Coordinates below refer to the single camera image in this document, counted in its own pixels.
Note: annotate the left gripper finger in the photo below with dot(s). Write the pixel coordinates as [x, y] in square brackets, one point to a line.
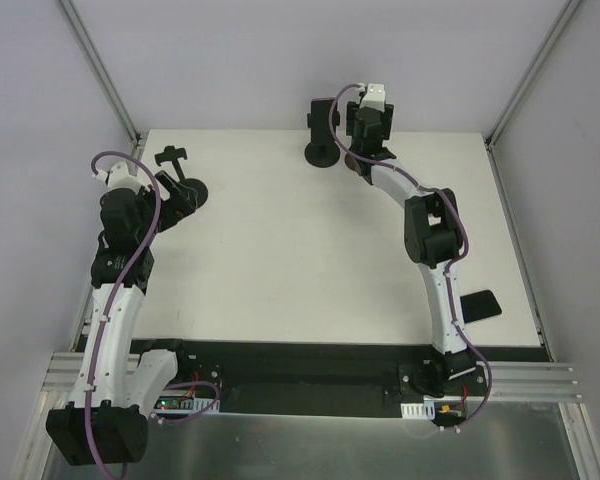
[184, 199]
[169, 184]

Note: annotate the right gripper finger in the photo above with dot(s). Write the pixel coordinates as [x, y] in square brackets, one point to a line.
[351, 111]
[387, 118]

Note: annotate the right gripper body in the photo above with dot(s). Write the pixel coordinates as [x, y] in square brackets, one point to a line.
[389, 120]

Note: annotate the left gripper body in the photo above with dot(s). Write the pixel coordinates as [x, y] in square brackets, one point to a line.
[174, 193]

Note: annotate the black stand with wooden base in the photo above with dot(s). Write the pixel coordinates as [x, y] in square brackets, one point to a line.
[360, 167]

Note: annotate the tall black clamp stand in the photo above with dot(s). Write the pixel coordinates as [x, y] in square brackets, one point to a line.
[174, 155]

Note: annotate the purple phone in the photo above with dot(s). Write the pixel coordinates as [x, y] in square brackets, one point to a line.
[318, 120]

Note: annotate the black round-base clamp stand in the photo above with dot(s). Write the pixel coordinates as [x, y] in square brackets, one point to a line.
[322, 156]

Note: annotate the white-edged phone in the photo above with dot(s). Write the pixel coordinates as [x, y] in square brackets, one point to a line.
[479, 306]

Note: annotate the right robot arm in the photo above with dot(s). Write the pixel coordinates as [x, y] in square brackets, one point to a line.
[434, 240]

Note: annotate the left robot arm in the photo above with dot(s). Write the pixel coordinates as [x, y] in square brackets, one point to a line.
[105, 419]

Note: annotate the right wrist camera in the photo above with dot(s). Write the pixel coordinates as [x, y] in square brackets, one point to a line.
[372, 95]

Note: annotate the left white cable duct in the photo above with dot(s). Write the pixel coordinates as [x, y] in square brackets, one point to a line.
[178, 405]

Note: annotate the white cable duct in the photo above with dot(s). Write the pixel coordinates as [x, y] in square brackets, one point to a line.
[430, 410]
[178, 405]

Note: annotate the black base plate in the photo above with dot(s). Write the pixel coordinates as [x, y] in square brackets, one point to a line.
[340, 380]

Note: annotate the right white cable duct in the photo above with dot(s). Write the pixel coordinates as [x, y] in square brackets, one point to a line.
[430, 410]

